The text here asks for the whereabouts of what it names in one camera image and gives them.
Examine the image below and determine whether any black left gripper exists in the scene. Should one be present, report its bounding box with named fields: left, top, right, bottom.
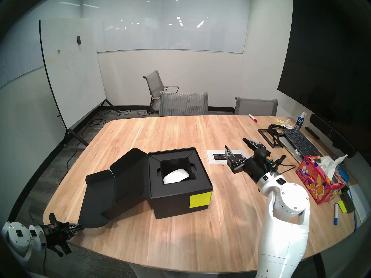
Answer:
left=43, top=213, right=84, bottom=256

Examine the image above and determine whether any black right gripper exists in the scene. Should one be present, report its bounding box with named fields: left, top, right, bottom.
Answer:
left=225, top=138, right=275, bottom=182

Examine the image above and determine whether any white computer mouse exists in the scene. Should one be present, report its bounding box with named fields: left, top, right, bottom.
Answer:
left=163, top=169, right=189, bottom=184

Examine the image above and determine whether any black cardboard box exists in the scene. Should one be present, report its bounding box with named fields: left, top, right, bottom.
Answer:
left=78, top=147, right=213, bottom=229

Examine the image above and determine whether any red floral tissue box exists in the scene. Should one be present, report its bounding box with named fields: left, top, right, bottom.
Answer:
left=295, top=156, right=345, bottom=205

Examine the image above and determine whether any silver table power outlet panel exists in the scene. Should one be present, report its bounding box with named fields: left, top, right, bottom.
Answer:
left=206, top=150, right=252, bottom=164

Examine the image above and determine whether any black folding laptop stand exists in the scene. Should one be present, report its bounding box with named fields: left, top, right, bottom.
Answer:
left=257, top=127, right=286, bottom=148

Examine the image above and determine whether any grey mesh office chair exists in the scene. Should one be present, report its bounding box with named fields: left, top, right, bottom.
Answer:
left=234, top=96, right=278, bottom=116
left=159, top=91, right=209, bottom=116

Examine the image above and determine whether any black keyboard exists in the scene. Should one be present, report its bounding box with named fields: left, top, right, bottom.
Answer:
left=282, top=128, right=322, bottom=158

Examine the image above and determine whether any whiteboard cleaner spray bottle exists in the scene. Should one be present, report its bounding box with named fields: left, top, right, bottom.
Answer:
left=294, top=111, right=307, bottom=130

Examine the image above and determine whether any large neon yellow sticky sheet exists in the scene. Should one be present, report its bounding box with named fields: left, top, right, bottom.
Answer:
left=190, top=191, right=212, bottom=208

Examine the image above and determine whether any white tissue sheet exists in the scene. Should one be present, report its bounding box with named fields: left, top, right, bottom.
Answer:
left=318, top=154, right=348, bottom=179

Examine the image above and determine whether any black video conference bar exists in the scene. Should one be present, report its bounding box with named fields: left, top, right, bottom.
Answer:
left=309, top=114, right=357, bottom=158

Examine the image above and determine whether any black felt board eraser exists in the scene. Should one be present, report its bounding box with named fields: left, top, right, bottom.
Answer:
left=340, top=191, right=355, bottom=213

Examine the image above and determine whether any grey office chair with armrests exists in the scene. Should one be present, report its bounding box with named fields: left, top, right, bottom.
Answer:
left=143, top=70, right=179, bottom=114

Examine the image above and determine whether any white paper sheet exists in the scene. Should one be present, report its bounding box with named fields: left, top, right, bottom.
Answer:
left=349, top=185, right=370, bottom=223

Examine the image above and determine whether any mobile whiteboard on stand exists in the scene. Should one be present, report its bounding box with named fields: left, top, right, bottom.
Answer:
left=39, top=18, right=121, bottom=147

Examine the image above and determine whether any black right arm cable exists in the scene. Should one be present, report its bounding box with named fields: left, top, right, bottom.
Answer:
left=272, top=154, right=297, bottom=174

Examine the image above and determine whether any black floor cable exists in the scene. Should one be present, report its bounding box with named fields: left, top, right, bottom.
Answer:
left=59, top=108, right=152, bottom=184

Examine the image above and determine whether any large black wall screen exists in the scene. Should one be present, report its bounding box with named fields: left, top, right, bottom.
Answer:
left=277, top=0, right=371, bottom=142

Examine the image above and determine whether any large wall glass whiteboard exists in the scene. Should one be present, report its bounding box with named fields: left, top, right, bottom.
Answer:
left=81, top=0, right=251, bottom=54

